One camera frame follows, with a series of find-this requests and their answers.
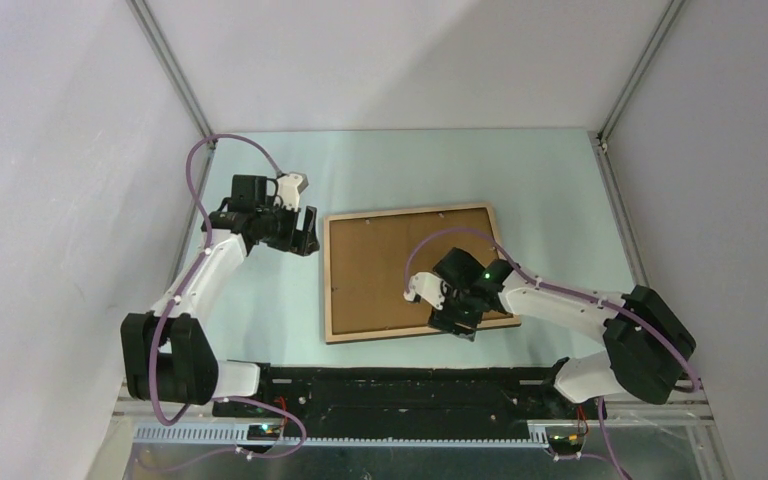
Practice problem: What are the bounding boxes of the black picture frame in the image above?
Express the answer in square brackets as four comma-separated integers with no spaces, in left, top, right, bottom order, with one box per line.
[321,202,522,345]

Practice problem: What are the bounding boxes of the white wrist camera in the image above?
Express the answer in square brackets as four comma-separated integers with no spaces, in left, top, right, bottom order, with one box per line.
[403,272,449,311]
[274,172,309,211]

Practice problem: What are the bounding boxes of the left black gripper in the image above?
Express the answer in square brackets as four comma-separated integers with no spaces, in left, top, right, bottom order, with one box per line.
[255,196,318,256]

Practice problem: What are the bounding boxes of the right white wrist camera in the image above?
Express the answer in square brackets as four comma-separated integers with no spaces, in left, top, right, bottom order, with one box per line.
[403,272,449,311]

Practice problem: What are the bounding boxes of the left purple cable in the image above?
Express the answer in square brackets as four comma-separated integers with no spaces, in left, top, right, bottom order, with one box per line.
[148,133,307,460]

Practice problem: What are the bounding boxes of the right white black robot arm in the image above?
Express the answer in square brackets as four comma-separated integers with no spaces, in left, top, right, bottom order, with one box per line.
[403,248,696,418]

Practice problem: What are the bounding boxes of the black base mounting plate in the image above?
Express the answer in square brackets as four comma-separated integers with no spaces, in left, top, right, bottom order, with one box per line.
[212,364,597,441]

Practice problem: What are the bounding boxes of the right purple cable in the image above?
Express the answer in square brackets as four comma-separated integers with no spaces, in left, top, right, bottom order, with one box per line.
[402,227,702,480]

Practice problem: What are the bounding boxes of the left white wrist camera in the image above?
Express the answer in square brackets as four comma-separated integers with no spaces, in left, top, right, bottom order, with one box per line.
[274,172,309,211]

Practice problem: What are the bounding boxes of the aluminium frame rail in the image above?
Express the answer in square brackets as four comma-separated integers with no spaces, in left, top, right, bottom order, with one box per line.
[113,367,713,448]

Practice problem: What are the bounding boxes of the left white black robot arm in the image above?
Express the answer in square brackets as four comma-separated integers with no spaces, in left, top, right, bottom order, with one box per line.
[120,172,320,417]

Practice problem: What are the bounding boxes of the purple cable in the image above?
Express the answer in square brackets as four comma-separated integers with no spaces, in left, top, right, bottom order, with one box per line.
[402,227,702,480]
[148,133,307,460]

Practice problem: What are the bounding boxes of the brown cardboard backing board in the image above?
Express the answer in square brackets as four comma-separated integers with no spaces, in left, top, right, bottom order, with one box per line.
[329,209,516,337]

